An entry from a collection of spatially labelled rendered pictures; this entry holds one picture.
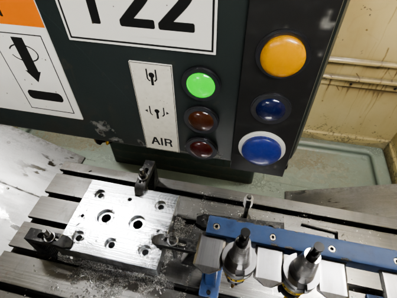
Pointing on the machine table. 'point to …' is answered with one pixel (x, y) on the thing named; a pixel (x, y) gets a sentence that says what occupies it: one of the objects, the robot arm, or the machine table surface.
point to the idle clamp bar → (237, 220)
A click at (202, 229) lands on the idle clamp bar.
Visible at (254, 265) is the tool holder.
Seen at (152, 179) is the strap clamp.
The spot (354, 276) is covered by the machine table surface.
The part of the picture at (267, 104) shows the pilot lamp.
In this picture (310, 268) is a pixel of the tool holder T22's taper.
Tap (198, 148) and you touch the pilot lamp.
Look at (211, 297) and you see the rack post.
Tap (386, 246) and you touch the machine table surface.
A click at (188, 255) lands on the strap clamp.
